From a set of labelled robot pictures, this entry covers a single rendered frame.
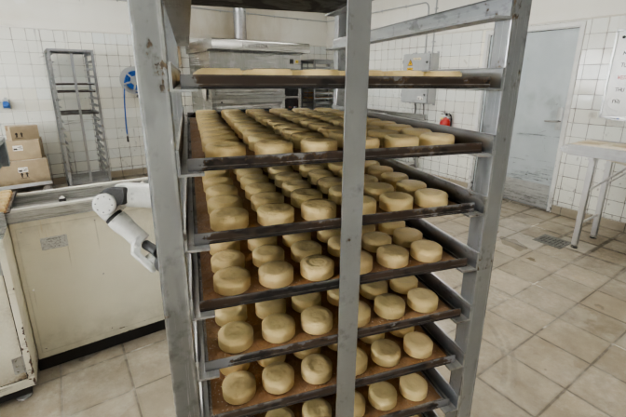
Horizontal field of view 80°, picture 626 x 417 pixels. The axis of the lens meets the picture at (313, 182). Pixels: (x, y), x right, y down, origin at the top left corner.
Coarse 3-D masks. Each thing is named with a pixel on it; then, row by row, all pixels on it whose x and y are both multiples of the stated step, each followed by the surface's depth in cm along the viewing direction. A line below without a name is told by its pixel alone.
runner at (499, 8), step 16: (496, 0) 50; (512, 0) 48; (432, 16) 63; (448, 16) 59; (464, 16) 56; (480, 16) 53; (496, 16) 47; (384, 32) 78; (400, 32) 73; (416, 32) 63; (432, 32) 62; (336, 48) 100
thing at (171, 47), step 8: (168, 24) 90; (168, 32) 90; (168, 40) 91; (168, 48) 91; (176, 48) 92; (168, 56) 92; (176, 56) 92; (176, 64) 93; (176, 96) 94; (176, 104) 95; (176, 112) 95; (176, 120) 96; (176, 128) 96; (176, 136) 97
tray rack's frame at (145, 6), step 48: (144, 0) 35; (528, 0) 48; (144, 48) 36; (144, 96) 37; (144, 144) 39; (480, 192) 56; (480, 240) 57; (480, 288) 59; (192, 336) 46; (480, 336) 62; (192, 384) 48; (336, 384) 56
